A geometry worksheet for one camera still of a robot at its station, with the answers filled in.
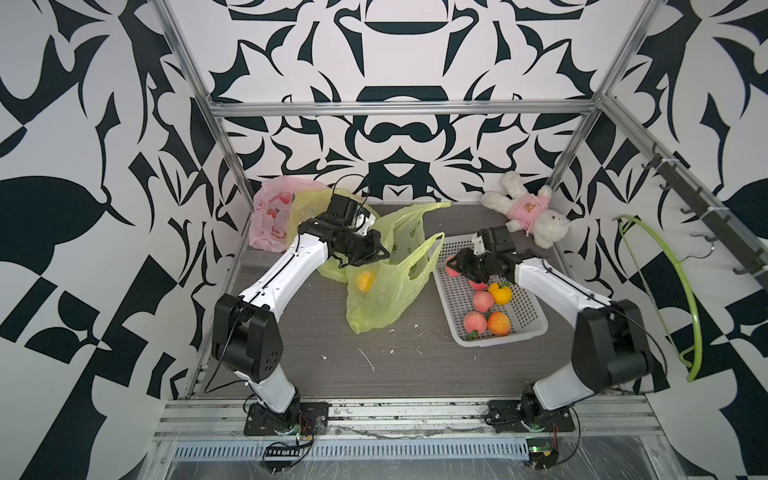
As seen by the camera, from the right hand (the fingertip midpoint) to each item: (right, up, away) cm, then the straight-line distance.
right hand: (451, 261), depth 90 cm
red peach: (-1, -3, -3) cm, 4 cm away
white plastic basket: (+20, -16, -5) cm, 26 cm away
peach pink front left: (+5, -16, -6) cm, 18 cm away
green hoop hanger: (+42, -13, -31) cm, 54 cm away
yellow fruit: (-26, -6, +2) cm, 27 cm away
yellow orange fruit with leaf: (+15, -9, 0) cm, 17 cm away
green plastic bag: (-21, -7, -12) cm, 25 cm away
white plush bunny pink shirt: (+31, +16, +18) cm, 40 cm away
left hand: (-19, +4, -9) cm, 22 cm away
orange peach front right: (+12, -17, -6) cm, 22 cm away
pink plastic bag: (-60, +13, +17) cm, 64 cm away
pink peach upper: (+9, -8, +5) cm, 13 cm away
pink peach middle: (+9, -12, -1) cm, 15 cm away
